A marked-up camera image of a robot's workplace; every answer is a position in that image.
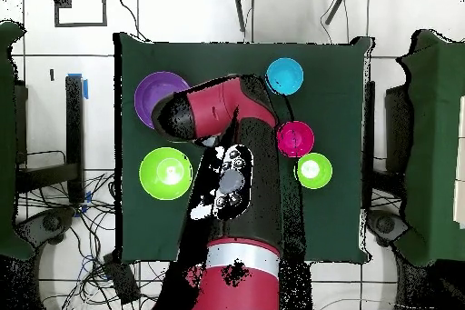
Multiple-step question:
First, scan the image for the small red bowl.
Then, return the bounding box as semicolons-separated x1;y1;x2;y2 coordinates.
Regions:
276;120;316;159

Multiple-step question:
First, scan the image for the large green bowl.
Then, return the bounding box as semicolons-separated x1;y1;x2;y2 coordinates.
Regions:
138;146;194;201

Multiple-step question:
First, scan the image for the black floor stand base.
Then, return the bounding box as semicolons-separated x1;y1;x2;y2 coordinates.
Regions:
366;208;410;247
14;205;77;247

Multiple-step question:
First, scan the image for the small green bowl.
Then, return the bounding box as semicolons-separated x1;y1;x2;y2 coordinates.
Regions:
294;152;334;190

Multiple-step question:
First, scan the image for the black power box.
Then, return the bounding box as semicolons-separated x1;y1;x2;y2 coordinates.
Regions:
102;252;142;306

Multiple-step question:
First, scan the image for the black stand with blue tape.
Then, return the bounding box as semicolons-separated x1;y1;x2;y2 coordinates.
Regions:
15;72;90;205

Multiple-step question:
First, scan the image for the blue bowl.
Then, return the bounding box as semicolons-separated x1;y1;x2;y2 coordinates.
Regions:
264;56;305;96

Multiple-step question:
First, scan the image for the green covered side table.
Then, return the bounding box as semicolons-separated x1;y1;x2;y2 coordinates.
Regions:
0;20;35;262
393;28;465;268

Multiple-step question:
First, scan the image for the dark green tablecloth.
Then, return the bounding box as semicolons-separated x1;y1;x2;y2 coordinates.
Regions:
113;31;375;265

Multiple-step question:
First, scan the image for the purple bowl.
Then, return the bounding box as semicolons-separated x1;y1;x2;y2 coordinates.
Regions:
133;70;192;130

